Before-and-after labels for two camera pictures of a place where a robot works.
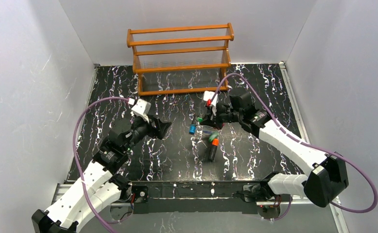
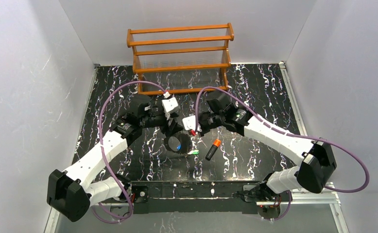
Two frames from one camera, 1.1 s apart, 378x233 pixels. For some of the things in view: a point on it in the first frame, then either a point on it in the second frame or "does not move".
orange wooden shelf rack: x=185 y=59 does not move
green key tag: x=214 y=134 -> x=194 y=152
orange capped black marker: x=214 y=144 does not move
